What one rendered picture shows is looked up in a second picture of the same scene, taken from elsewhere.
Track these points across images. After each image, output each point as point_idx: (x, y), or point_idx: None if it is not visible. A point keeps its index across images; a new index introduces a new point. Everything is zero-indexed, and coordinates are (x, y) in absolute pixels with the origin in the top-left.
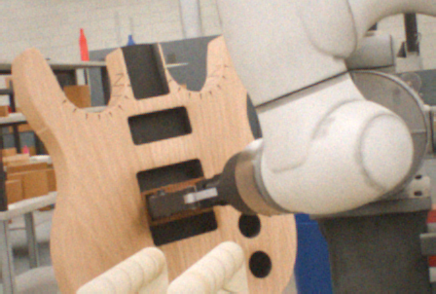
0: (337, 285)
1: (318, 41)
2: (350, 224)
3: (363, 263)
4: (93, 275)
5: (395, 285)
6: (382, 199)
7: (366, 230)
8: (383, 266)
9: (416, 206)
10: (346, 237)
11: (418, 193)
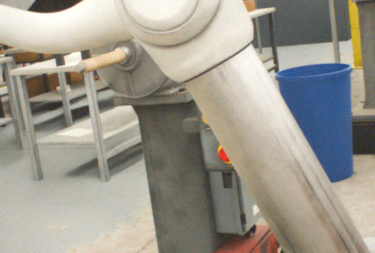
0: (144, 148)
1: None
2: (148, 108)
3: (159, 134)
4: None
5: (179, 151)
6: (145, 95)
7: (159, 112)
8: (171, 137)
9: (176, 100)
10: (148, 116)
11: (181, 90)
